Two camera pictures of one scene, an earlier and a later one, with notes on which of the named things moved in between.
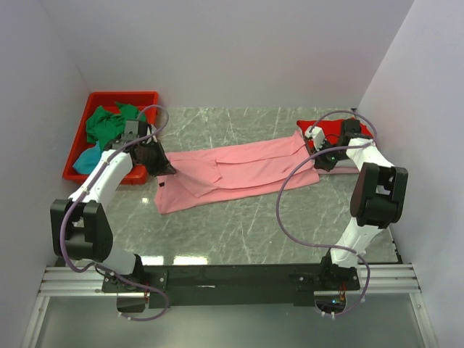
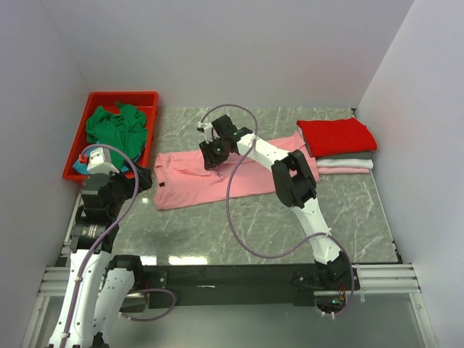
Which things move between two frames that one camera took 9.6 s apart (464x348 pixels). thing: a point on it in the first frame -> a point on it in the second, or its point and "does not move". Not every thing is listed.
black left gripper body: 154,159 -> 124,187
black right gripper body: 328,159 -> 214,151
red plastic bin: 148,103 does not move
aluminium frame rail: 85,282 does not move
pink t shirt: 206,178 does not move
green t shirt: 103,127 does not move
